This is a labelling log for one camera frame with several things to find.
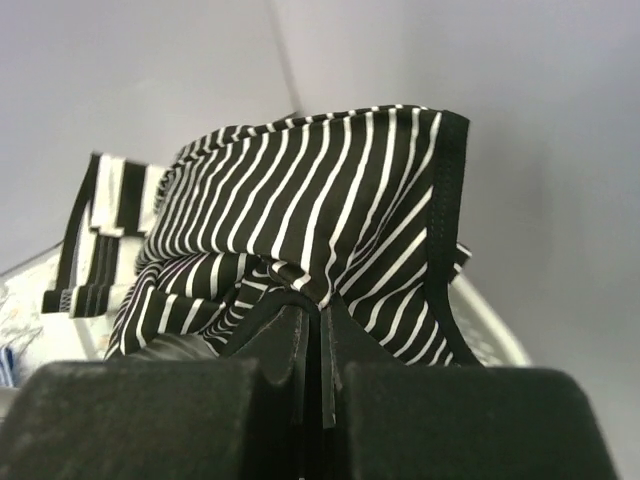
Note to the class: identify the black thin striped tank top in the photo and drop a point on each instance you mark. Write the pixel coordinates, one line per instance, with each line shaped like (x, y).
(361, 206)

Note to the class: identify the floral patterned table mat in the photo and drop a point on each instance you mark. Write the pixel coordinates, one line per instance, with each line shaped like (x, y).
(39, 338)

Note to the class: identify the blue white striped tank top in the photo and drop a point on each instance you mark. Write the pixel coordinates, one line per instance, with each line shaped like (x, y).
(7, 374)

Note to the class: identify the wide black white striped tank top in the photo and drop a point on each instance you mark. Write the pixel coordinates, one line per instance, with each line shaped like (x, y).
(112, 214)

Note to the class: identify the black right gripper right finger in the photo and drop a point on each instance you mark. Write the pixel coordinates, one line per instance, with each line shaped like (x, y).
(393, 421)

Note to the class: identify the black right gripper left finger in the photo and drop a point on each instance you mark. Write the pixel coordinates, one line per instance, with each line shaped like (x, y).
(233, 418)

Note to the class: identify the white perforated plastic basket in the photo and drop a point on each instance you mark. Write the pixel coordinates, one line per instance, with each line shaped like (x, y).
(489, 338)

